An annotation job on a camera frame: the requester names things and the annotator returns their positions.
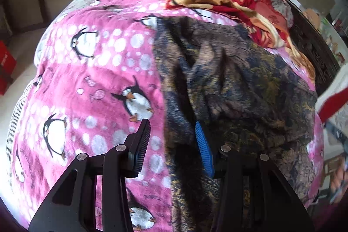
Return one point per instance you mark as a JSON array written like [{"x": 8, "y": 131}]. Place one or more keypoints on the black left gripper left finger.
[{"x": 70, "y": 204}]

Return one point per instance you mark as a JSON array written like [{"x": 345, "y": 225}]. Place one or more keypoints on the dark wooden desk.
[{"x": 25, "y": 15}]

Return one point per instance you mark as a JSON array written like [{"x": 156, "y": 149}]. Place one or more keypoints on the dark floral patterned garment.
[{"x": 247, "y": 97}]

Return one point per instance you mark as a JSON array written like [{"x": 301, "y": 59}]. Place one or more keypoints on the red and gold floral blanket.
[{"x": 260, "y": 29}]

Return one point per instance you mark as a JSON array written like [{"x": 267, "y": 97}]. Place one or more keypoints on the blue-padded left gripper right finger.
[{"x": 253, "y": 195}]

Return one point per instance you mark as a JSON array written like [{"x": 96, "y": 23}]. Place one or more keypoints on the pink penguin fleece blanket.
[{"x": 96, "y": 81}]

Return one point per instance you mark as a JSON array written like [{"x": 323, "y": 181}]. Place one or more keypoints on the white ornate chair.
[{"x": 339, "y": 119}]

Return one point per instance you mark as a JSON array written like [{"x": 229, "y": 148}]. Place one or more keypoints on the red paper gift bag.
[{"x": 8, "y": 64}]

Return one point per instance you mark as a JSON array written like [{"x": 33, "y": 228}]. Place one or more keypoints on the dark carved wooden headboard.
[{"x": 310, "y": 42}]

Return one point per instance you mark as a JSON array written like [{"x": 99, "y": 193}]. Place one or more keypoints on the red cloth on chair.
[{"x": 333, "y": 104}]

